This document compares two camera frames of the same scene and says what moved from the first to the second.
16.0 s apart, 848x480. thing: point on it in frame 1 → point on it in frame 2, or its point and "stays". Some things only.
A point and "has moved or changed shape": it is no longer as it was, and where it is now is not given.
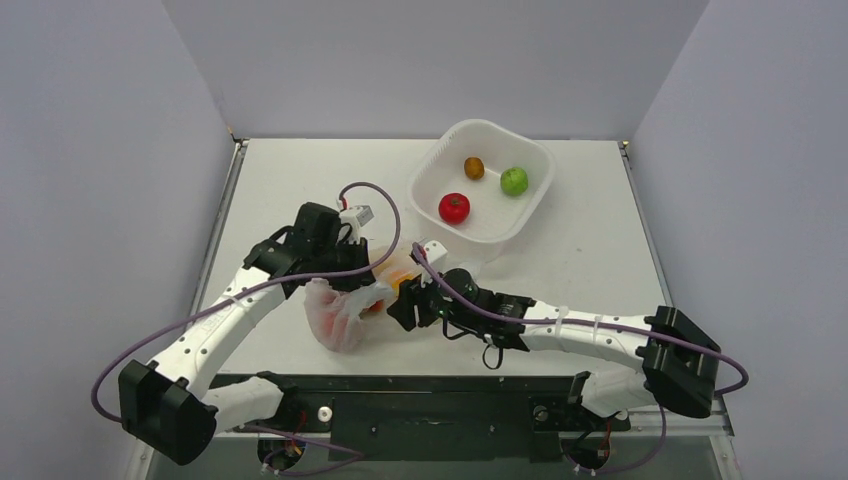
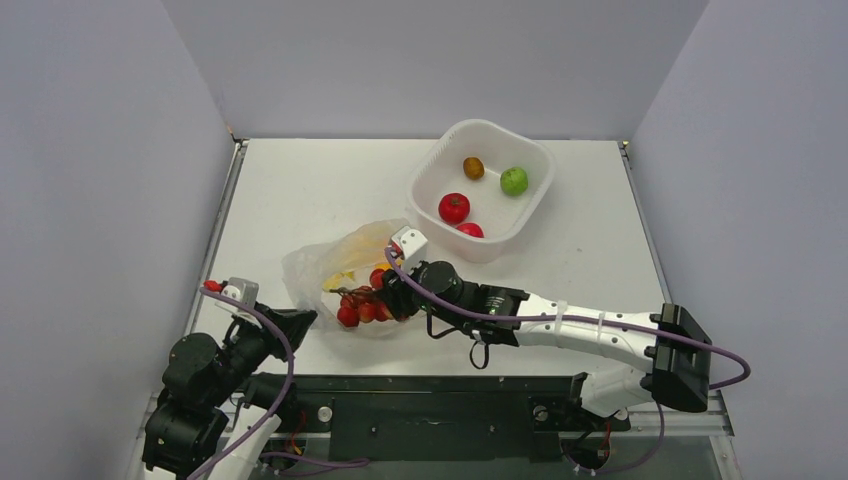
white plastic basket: [477, 184] stays
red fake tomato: [454, 208] stays
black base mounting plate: [404, 417] stays
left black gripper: [359, 252] → [293, 323]
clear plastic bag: [337, 315] has moved or changed shape
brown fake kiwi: [474, 168] stays
